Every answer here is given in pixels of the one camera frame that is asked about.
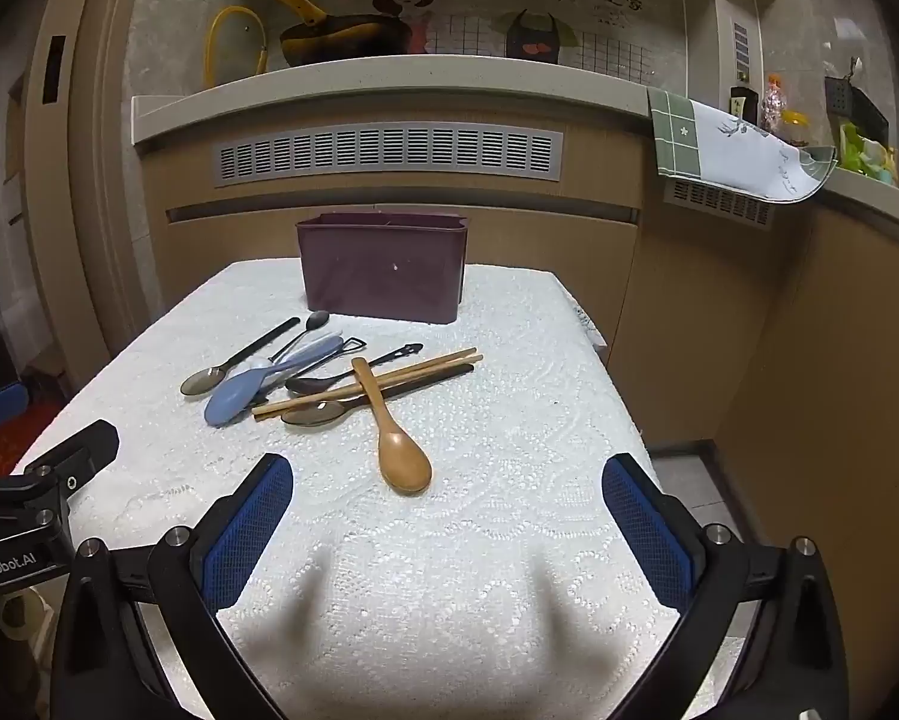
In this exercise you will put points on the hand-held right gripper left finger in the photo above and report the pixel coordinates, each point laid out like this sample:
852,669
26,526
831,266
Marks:
247,532

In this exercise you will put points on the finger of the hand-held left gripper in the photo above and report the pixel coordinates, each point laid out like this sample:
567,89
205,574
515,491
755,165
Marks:
89,446

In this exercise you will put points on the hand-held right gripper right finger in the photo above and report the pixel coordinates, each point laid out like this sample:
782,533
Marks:
648,532

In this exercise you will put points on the blue rice paddle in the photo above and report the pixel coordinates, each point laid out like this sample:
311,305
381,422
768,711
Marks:
232,401

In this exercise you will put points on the wooden spoon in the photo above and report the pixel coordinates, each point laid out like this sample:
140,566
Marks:
403,465

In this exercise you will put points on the white plastic spoon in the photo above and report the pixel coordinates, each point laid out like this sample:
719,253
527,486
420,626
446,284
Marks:
319,342

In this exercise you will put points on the small grey spoon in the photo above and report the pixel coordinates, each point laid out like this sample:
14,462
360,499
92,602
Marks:
318,321

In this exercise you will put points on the wooden chopstick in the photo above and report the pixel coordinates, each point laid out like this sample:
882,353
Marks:
419,365
419,373

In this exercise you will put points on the purple plastic utensil holder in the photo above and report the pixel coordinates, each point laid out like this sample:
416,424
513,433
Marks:
382,277

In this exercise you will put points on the red plastic object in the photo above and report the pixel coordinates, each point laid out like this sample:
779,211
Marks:
7,450

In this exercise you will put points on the white lace tablecloth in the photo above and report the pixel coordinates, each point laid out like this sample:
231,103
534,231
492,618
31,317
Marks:
494,465

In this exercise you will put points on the small grey vent grille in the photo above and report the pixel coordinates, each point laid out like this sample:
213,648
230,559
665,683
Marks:
719,202

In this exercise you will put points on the green checkered white towel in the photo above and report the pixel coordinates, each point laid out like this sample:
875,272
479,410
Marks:
726,150

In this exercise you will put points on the large grey vent grille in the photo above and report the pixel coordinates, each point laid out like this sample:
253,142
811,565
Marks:
389,154

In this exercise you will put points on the yellow-lidded jar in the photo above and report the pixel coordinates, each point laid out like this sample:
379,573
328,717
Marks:
796,127

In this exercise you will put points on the green packets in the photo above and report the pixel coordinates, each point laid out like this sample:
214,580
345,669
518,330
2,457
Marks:
865,154

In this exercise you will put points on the dark sauce bottle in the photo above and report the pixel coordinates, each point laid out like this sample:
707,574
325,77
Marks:
741,105

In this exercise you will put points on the orange-capped clear bottle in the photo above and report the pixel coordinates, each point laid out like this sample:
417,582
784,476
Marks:
773,101

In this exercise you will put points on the beige stone kitchen counter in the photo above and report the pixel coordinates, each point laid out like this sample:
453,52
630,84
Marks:
389,86

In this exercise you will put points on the black perforated rack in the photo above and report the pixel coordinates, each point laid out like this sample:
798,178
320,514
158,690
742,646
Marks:
839,94

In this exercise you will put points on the small white wall grille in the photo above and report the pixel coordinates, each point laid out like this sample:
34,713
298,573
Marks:
741,45

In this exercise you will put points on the cartoon wall poster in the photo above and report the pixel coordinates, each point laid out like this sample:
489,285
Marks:
479,7

